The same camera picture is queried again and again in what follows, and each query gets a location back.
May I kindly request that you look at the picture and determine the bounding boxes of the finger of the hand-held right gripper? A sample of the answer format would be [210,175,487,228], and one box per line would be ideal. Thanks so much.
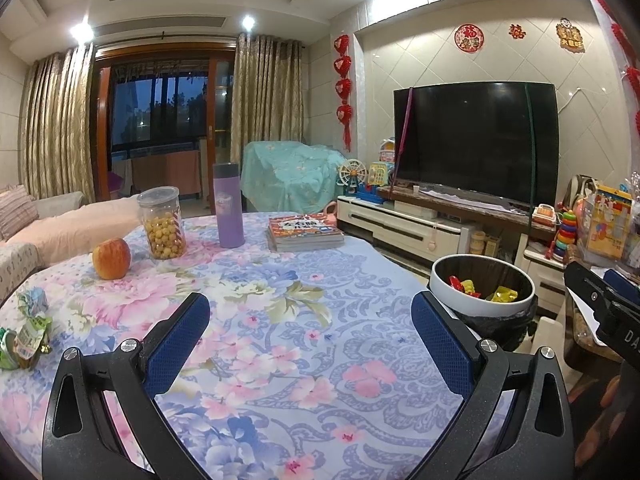
[565,261,618,343]
[602,269,640,308]

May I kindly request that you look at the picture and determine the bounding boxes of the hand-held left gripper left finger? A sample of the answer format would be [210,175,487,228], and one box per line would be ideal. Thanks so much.
[41,292,211,480]

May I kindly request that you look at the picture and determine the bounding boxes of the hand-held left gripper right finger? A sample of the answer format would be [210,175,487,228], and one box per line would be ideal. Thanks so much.
[411,291,573,480]

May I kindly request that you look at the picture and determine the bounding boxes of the white trash bin black bag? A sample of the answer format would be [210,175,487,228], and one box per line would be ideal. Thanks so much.
[429,254,538,353]

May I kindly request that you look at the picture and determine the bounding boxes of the person's right hand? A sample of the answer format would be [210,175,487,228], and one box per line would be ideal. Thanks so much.
[575,375,621,466]

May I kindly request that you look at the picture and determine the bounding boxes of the white paper sheet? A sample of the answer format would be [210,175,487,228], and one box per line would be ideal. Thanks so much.
[570,285,608,346]

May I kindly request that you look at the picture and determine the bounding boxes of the brown side table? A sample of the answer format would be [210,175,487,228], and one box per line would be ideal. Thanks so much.
[562,260,640,366]

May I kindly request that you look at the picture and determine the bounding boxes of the yellow cartoon printed box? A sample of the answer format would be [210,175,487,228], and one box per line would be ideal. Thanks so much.
[582,185,633,261]

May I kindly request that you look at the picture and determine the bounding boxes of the toy cash register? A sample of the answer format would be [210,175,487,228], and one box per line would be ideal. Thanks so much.
[531,203,557,231]

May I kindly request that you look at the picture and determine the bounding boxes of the beige striped bag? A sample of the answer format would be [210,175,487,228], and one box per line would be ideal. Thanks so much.
[565,174,601,211]

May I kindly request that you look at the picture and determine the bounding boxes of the red apple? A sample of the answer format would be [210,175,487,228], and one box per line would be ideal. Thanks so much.
[92,237,132,280]

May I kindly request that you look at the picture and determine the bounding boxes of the clear jar yellow balls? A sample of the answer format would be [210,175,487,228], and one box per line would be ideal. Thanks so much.
[136,186,187,261]

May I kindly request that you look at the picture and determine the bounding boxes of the white television cabinet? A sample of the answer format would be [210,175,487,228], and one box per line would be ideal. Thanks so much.
[336,187,571,321]

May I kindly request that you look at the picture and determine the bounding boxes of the green snack package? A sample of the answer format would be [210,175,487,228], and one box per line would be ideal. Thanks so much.
[0,316,53,372]

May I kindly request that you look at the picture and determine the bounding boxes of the blue green crumpled wrapper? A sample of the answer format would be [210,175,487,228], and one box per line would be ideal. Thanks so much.
[17,289,50,322]

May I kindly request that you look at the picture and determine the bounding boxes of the purple water bottle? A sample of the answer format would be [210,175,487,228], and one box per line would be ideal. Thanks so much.
[212,162,245,249]

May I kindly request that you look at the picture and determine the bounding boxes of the pink covered sofa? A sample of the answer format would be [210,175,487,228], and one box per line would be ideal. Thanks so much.
[0,185,146,306]

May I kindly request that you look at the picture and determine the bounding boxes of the blue toy track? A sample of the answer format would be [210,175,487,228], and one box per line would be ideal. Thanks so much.
[356,185,386,206]

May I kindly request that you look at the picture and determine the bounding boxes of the colourful children's book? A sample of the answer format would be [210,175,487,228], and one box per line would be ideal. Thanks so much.
[266,212,346,253]

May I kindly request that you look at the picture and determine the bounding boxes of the black flat television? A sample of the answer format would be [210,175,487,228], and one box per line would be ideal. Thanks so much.
[392,81,560,211]

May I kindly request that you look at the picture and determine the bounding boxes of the colourful activity cube toy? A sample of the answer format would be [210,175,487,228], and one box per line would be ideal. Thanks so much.
[368,161,393,188]

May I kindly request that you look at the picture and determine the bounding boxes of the ferris wheel toy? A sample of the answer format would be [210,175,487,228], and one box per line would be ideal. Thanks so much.
[339,160,368,196]

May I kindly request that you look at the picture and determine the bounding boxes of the pink striped pillow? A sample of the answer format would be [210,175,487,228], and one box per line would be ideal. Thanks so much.
[0,185,40,241]

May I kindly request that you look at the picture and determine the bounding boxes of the teal cloth covered furniture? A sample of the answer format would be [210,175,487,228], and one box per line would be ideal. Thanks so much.
[241,140,351,213]

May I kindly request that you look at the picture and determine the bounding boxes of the wooden sliding glass door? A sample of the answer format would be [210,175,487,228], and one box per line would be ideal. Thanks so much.
[92,42,238,201]

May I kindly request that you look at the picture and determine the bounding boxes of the beige patterned curtain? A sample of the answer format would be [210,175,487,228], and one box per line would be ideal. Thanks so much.
[17,42,98,206]
[230,32,307,213]

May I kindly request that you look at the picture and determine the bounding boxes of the round red paper cut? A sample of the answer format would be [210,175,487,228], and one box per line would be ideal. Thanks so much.
[454,23,486,53]

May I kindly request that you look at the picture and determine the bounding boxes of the red heart hanging decoration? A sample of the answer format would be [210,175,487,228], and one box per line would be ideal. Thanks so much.
[334,35,355,151]

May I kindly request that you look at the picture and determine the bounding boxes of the rainbow stacking ring toy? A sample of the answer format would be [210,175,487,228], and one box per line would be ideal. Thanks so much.
[550,210,578,261]

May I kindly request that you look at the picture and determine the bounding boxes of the pink cord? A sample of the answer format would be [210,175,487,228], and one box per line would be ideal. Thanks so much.
[397,87,413,181]

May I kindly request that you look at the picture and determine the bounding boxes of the red knot wall decoration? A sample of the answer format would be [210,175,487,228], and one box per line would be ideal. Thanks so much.
[595,0,640,136]

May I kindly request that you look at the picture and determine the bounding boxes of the gold figure wall decoration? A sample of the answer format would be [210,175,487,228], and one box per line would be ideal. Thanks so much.
[556,17,586,52]

